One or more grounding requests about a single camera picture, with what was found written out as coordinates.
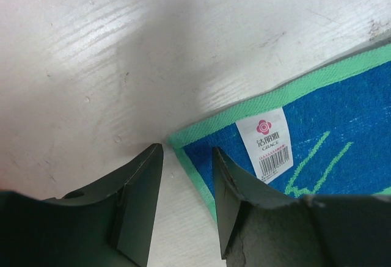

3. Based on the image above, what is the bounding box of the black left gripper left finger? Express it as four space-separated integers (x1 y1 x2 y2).
1 144 164 266

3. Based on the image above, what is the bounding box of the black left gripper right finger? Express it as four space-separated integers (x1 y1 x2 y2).
213 147 390 266

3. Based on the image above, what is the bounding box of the green blue yellow towel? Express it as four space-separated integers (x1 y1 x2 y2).
168 45 390 214

